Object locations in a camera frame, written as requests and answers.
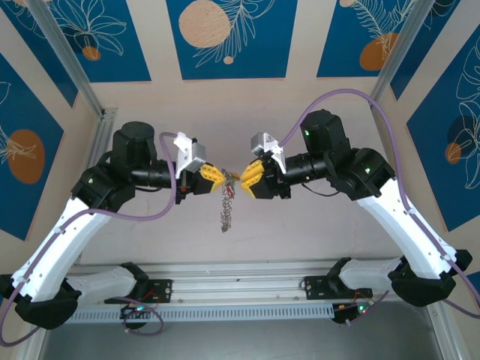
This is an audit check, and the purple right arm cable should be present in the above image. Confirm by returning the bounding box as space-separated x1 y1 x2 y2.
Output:
277 88 480 326

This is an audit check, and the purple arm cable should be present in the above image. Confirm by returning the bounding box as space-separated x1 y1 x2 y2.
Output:
0 131 180 345
277 88 480 326

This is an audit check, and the left controller circuit board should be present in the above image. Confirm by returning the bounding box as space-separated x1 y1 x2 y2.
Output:
119 303 155 320

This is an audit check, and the controller circuit board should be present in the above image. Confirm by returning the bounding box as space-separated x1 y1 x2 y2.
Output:
331 301 376 326
119 303 155 320

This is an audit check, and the aluminium corner post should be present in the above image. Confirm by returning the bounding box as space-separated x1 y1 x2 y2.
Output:
367 0 432 110
28 0 104 121

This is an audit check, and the aluminium side rail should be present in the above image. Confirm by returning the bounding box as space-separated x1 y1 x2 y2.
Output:
89 107 118 162

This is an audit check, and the aluminium frame bar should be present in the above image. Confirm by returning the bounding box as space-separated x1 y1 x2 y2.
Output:
425 303 453 360
20 325 52 360

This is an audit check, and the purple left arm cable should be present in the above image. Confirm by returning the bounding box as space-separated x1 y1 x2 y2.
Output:
0 131 180 345

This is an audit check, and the white slotted cable duct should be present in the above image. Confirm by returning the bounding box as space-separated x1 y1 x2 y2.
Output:
69 303 335 323

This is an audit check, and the right controller circuit board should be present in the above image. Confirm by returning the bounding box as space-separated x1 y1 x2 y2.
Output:
331 301 376 326

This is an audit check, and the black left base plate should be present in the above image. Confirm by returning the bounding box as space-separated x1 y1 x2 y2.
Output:
103 279 174 305

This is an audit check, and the aluminium frame rail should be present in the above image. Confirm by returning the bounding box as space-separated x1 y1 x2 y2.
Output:
73 260 443 307

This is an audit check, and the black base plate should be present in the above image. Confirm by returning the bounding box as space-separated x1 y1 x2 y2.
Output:
103 279 174 305
299 275 374 301

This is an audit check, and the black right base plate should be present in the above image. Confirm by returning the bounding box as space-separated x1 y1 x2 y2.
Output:
299 275 374 301

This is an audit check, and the grey metal sheet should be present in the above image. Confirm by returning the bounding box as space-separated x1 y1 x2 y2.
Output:
37 320 442 360

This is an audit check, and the metal keyring with chain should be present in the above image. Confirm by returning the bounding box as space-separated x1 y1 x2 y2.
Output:
218 167 242 234

